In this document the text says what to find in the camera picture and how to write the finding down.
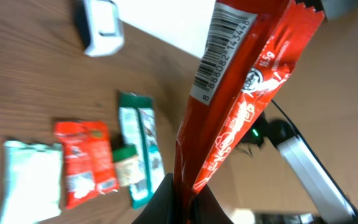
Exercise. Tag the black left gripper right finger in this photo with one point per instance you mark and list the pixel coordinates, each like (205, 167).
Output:
(207, 210)

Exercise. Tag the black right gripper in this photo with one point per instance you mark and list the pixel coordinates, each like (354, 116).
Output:
(256, 134)

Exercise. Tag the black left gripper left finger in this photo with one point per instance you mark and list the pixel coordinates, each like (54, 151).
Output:
(161, 208)

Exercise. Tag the green lid jar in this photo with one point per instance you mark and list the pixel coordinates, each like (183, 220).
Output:
(129, 169)

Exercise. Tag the red snack bag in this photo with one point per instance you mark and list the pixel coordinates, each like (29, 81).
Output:
(87, 159)

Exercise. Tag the green white 3M package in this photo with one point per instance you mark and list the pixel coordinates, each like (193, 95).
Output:
(137, 122)

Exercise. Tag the red packet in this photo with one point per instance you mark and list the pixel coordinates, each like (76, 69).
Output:
(252, 48)

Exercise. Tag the white small packet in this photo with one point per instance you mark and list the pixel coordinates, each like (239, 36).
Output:
(31, 182)

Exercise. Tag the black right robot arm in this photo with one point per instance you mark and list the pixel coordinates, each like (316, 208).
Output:
(332, 204)

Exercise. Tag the white barcode scanner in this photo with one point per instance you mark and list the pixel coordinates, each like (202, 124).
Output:
(99, 27)

